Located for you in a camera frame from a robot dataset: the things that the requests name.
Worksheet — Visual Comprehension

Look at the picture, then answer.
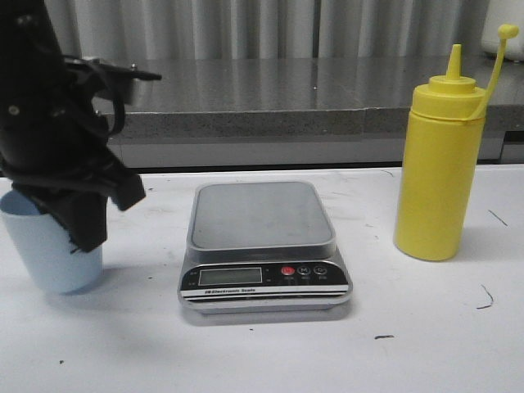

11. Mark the yellow squeeze bottle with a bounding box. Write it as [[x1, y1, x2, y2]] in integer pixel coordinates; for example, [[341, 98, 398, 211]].
[[394, 24, 519, 261]]

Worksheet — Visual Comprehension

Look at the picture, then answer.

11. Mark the grey stone counter shelf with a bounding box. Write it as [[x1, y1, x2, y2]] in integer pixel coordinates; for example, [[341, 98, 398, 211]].
[[0, 56, 524, 142]]

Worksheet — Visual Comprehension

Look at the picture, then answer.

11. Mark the light blue plastic cup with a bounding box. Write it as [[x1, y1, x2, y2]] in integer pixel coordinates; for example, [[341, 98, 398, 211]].
[[1, 191, 102, 294]]

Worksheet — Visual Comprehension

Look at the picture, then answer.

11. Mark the white container on counter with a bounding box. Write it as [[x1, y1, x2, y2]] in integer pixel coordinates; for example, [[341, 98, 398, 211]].
[[479, 0, 524, 62]]

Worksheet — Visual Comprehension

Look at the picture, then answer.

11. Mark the silver digital kitchen scale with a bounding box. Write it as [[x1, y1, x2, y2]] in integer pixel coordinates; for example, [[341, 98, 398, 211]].
[[178, 181, 353, 314]]

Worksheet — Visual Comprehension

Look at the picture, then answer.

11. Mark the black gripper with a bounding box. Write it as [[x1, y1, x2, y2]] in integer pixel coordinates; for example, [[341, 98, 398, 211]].
[[1, 1, 145, 252]]

